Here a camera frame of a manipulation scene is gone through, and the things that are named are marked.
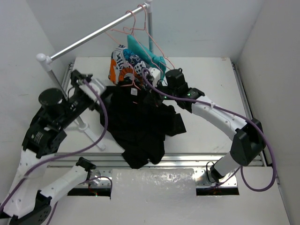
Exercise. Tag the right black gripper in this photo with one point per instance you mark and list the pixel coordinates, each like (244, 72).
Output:
(152, 97)

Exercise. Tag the black shirt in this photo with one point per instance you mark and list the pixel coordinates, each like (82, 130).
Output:
(138, 126)

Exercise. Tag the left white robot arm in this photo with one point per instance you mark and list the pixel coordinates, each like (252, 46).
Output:
(27, 203)

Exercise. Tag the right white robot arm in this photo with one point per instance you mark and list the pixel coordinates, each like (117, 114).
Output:
(247, 142)

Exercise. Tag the orange navy patterned shirt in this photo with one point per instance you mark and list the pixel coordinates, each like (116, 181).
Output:
(126, 66)

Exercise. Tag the teal shirt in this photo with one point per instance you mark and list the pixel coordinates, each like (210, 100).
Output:
(146, 55)

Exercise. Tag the silver clothes rack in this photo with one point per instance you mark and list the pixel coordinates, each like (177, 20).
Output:
(46, 61)

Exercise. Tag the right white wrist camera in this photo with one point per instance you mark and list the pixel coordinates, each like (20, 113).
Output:
(154, 76)

